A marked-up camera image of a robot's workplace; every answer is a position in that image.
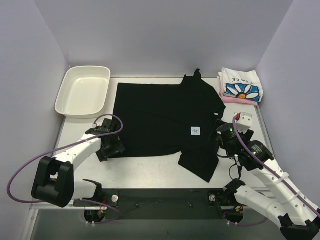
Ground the white daisy print t shirt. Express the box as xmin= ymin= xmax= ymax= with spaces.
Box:
xmin=218 ymin=67 xmax=264 ymax=103

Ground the white plastic bin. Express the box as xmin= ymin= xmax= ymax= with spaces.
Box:
xmin=54 ymin=66 xmax=111 ymax=119

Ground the black t shirt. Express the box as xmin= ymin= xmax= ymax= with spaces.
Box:
xmin=113 ymin=70 xmax=226 ymax=182

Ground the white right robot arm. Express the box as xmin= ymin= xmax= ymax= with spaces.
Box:
xmin=216 ymin=119 xmax=320 ymax=240

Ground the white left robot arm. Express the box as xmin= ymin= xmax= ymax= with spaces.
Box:
xmin=31 ymin=115 xmax=125 ymax=208

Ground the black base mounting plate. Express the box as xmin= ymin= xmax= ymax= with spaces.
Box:
xmin=73 ymin=188 xmax=244 ymax=222

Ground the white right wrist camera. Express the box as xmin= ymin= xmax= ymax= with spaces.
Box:
xmin=235 ymin=112 xmax=253 ymax=134

